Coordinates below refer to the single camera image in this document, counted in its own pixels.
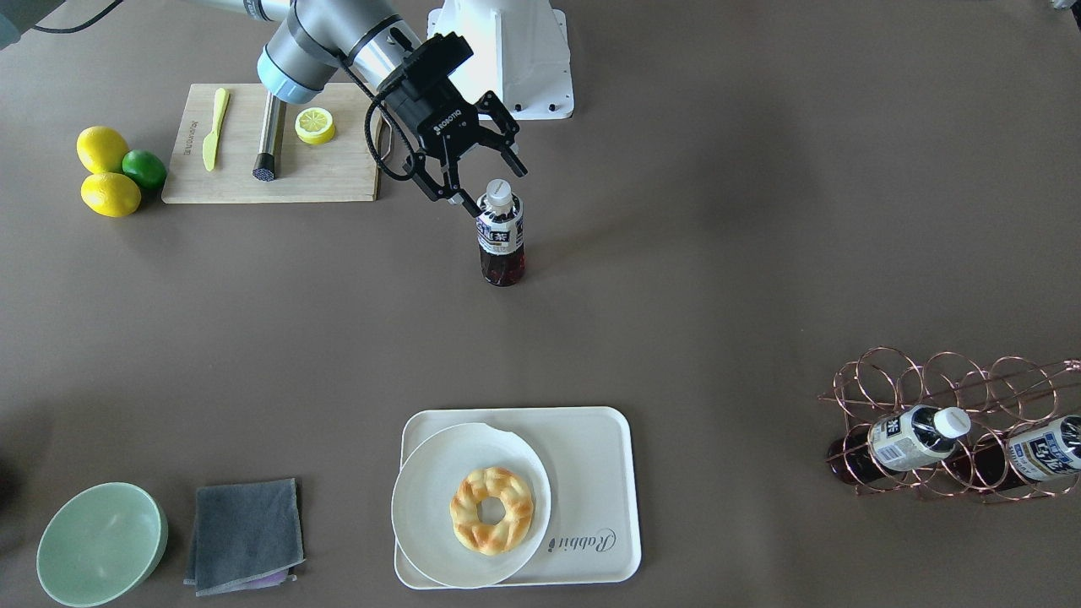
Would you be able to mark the tea bottle in rack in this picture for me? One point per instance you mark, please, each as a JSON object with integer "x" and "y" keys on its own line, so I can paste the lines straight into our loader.
{"x": 920, "y": 436}
{"x": 1043, "y": 453}

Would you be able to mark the green lime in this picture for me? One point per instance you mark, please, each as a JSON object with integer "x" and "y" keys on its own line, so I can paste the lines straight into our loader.
{"x": 145, "y": 168}

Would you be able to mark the yellow lemon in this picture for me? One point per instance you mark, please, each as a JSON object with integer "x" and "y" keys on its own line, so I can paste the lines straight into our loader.
{"x": 101, "y": 149}
{"x": 111, "y": 194}

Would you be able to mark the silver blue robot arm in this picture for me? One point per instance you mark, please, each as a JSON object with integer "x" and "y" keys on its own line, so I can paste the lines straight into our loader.
{"x": 367, "y": 40}

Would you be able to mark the white round plate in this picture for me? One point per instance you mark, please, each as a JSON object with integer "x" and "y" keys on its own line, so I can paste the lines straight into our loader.
{"x": 426, "y": 484}

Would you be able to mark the mint green bowl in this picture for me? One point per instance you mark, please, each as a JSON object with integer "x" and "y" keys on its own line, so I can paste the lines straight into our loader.
{"x": 101, "y": 544}

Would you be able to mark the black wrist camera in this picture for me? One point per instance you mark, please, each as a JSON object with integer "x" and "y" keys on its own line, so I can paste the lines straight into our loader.
{"x": 426, "y": 69}

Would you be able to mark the wooden cutting board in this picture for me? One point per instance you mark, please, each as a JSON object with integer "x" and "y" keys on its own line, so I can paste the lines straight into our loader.
{"x": 340, "y": 171}

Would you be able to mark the tea bottle white cap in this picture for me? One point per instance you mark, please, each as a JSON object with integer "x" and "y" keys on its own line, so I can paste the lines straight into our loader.
{"x": 500, "y": 235}

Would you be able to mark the cream serving tray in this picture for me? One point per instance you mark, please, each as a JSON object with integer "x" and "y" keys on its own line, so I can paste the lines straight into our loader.
{"x": 593, "y": 536}

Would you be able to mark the braided ring pastry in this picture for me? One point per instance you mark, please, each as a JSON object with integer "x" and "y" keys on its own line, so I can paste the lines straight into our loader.
{"x": 518, "y": 511}

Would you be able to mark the grey folded cloth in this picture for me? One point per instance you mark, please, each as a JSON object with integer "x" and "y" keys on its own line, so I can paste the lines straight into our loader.
{"x": 245, "y": 536}

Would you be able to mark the yellow plastic knife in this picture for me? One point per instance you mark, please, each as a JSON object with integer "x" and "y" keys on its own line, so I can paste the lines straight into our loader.
{"x": 210, "y": 145}

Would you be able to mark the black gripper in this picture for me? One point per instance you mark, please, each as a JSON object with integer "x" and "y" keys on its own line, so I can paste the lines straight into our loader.
{"x": 441, "y": 125}

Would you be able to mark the half lemon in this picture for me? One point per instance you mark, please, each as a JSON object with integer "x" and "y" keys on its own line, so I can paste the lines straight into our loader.
{"x": 315, "y": 126}

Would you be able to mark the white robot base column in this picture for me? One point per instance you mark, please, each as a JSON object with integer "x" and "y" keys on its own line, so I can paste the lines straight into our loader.
{"x": 520, "y": 52}

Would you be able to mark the steel muddler black tip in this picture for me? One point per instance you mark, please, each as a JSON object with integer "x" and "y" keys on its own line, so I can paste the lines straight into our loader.
{"x": 270, "y": 137}

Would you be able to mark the copper wire bottle rack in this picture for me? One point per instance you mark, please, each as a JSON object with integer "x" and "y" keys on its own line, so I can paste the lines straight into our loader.
{"x": 1004, "y": 399}

